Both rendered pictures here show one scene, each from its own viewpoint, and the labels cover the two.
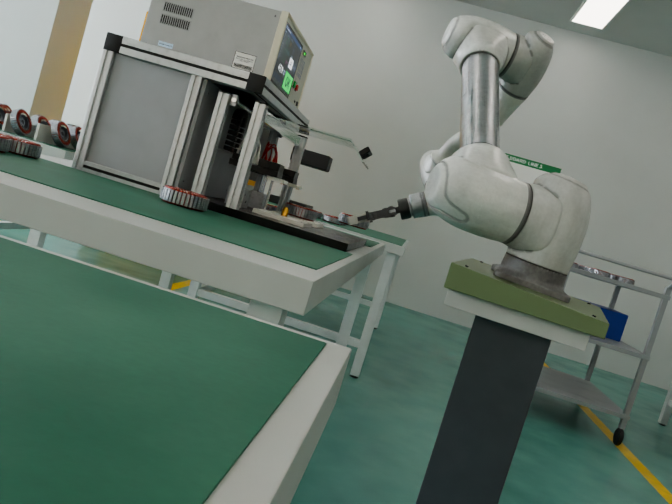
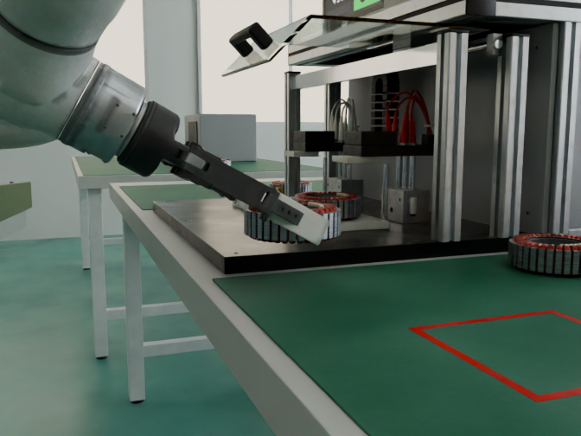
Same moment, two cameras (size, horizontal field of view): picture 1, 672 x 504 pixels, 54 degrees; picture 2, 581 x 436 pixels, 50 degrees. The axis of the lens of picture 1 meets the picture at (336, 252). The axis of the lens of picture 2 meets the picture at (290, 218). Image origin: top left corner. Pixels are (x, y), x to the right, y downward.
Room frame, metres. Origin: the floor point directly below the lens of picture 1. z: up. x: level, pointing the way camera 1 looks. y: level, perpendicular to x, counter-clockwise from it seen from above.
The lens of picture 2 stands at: (3.00, -0.34, 0.92)
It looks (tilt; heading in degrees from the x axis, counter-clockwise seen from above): 8 degrees down; 154
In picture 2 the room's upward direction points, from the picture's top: straight up
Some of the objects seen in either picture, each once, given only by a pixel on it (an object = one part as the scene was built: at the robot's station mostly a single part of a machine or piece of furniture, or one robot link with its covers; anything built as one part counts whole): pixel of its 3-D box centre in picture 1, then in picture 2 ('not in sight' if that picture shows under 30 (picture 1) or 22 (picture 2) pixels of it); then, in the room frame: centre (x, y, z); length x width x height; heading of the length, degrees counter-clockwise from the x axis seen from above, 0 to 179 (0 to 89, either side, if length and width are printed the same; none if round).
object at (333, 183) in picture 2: (238, 196); (344, 190); (1.90, 0.32, 0.80); 0.07 x 0.05 x 0.06; 174
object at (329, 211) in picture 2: (353, 221); (292, 221); (2.36, -0.03, 0.82); 0.11 x 0.11 x 0.04
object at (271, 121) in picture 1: (283, 130); (351, 71); (2.02, 0.26, 1.03); 0.62 x 0.01 x 0.03; 174
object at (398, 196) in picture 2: (258, 200); (404, 203); (2.14, 0.29, 0.80); 0.07 x 0.05 x 0.06; 174
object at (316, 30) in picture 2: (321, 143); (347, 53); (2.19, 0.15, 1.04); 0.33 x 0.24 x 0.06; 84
